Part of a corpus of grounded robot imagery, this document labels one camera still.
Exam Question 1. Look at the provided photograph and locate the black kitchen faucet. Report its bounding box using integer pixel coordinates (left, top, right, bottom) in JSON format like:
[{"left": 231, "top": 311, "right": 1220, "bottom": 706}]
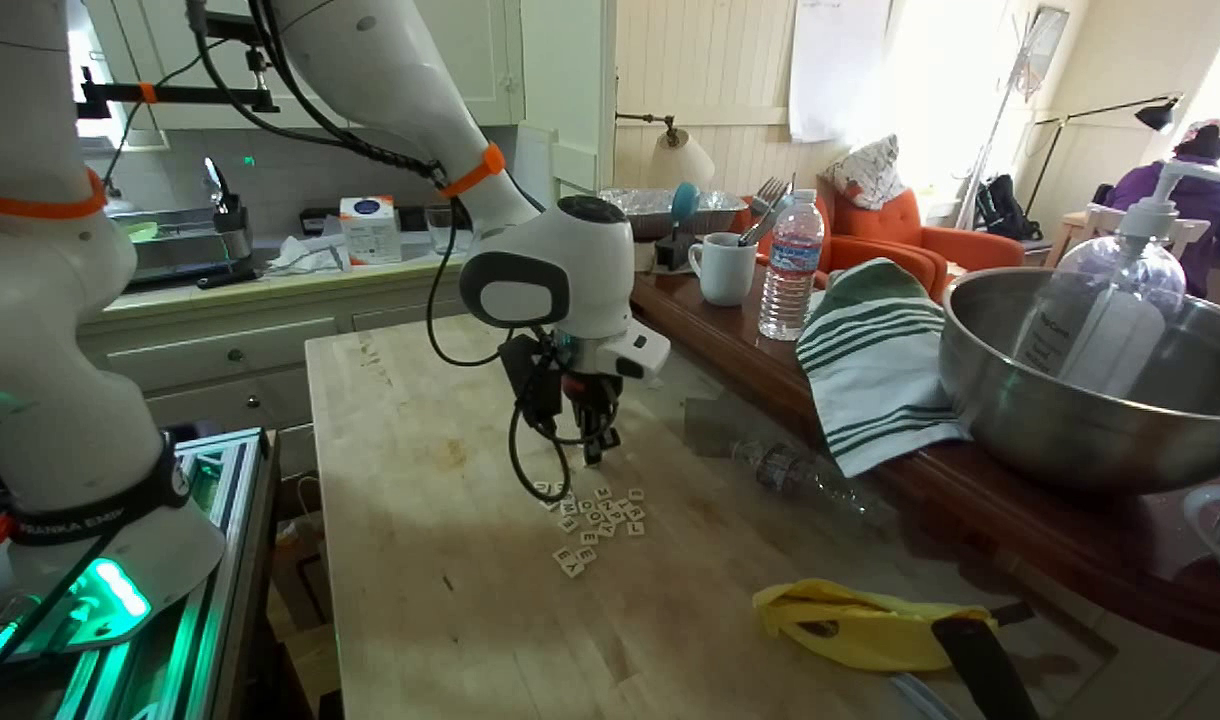
[{"left": 197, "top": 151, "right": 263, "bottom": 293}]

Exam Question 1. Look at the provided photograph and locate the orange armchair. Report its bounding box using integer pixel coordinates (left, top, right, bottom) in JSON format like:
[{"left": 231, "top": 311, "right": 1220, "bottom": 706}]
[{"left": 732, "top": 184, "right": 1027, "bottom": 302}]

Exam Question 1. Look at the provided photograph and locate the pale cabinet with drawers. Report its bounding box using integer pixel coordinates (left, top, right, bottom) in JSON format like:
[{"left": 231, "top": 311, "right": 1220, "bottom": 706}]
[{"left": 82, "top": 257, "right": 483, "bottom": 437}]

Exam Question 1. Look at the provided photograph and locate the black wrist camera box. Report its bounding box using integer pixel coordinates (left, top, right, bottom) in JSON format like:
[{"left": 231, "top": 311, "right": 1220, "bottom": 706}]
[{"left": 496, "top": 331, "right": 569, "bottom": 437}]

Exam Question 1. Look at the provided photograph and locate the green striped white towel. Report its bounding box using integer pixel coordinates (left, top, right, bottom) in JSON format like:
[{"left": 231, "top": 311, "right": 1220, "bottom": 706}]
[{"left": 793, "top": 257, "right": 976, "bottom": 481}]

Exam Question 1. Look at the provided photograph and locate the crushed clear plastic bottle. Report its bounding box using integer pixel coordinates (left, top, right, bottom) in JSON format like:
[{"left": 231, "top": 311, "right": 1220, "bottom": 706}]
[{"left": 750, "top": 442, "right": 870, "bottom": 521}]

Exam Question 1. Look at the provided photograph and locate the orange velcro strap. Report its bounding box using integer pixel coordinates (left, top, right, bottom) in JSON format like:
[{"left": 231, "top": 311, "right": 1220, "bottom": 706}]
[
  {"left": 440, "top": 140, "right": 512, "bottom": 202},
  {"left": 0, "top": 169, "right": 111, "bottom": 225}
]

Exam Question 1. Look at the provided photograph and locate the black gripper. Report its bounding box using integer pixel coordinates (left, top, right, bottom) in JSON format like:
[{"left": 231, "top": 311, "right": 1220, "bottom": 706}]
[{"left": 560, "top": 372, "right": 627, "bottom": 467}]

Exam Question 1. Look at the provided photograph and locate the black metal rod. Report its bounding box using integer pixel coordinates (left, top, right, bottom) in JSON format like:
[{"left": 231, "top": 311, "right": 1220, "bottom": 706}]
[{"left": 82, "top": 65, "right": 284, "bottom": 119}]

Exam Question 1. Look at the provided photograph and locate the white ceramic mug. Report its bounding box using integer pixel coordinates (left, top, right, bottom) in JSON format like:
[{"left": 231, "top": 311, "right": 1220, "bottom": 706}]
[{"left": 685, "top": 227, "right": 766, "bottom": 311}]

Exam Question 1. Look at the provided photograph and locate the white pump dispenser bottle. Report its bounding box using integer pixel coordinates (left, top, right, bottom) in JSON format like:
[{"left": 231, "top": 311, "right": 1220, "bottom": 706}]
[{"left": 1008, "top": 158, "right": 1220, "bottom": 400}]

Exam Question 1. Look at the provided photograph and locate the black cable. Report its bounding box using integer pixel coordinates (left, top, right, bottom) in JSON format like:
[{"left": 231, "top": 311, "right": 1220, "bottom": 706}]
[{"left": 183, "top": 0, "right": 576, "bottom": 509}]

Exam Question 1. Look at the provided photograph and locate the steel mixing bowl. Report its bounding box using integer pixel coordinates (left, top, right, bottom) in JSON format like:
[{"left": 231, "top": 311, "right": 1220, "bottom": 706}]
[{"left": 936, "top": 266, "right": 1220, "bottom": 502}]

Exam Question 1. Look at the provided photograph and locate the patterned pillow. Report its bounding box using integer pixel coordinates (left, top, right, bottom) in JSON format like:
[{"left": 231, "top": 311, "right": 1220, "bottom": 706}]
[{"left": 832, "top": 131, "right": 914, "bottom": 212}]

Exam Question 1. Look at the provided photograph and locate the black handle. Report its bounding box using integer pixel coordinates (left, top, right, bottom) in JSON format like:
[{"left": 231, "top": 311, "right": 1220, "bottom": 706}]
[{"left": 933, "top": 611, "right": 1044, "bottom": 720}]

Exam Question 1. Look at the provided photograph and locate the aluminium base frame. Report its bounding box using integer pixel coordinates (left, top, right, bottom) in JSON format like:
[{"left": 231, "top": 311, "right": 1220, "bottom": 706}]
[{"left": 0, "top": 425, "right": 284, "bottom": 720}]

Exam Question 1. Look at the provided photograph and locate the grey light on stand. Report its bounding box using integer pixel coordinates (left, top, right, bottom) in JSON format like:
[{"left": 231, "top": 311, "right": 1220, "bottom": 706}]
[{"left": 954, "top": 0, "right": 1075, "bottom": 233}]

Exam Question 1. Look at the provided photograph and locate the desk lamp white shade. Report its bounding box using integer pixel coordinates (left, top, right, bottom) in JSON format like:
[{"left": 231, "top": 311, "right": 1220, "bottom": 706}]
[{"left": 616, "top": 108, "right": 720, "bottom": 193}]

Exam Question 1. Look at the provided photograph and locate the white wall paper sheet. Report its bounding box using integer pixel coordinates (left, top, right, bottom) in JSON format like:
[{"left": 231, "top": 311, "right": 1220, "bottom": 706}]
[{"left": 786, "top": 0, "right": 897, "bottom": 148}]

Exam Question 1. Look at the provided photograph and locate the black floor lamp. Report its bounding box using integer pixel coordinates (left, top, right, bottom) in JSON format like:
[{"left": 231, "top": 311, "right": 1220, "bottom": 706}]
[{"left": 1022, "top": 94, "right": 1186, "bottom": 225}]

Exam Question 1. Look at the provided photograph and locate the upright clear water bottle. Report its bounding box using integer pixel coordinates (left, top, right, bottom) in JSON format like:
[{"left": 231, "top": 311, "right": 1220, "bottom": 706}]
[{"left": 755, "top": 188, "right": 827, "bottom": 344}]

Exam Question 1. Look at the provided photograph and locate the black bag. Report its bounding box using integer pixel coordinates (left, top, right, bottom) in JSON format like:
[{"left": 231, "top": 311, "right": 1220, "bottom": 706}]
[{"left": 972, "top": 173, "right": 1047, "bottom": 246}]

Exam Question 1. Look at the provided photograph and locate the white paper towel roll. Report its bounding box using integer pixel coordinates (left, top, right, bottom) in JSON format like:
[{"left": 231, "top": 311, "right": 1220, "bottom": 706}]
[{"left": 337, "top": 193, "right": 410, "bottom": 268}]

